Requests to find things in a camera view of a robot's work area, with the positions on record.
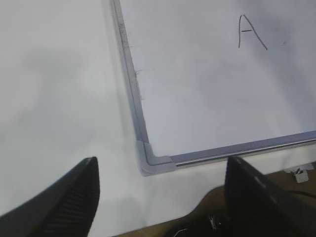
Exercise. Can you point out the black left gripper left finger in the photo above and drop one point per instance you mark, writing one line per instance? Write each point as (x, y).
(65, 209)

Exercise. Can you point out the small metal bracket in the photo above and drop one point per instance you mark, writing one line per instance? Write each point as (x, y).
(300, 173)

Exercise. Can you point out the white board with grey frame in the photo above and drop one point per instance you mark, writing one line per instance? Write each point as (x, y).
(210, 79)

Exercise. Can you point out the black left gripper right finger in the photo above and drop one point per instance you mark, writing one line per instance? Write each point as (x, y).
(257, 207)

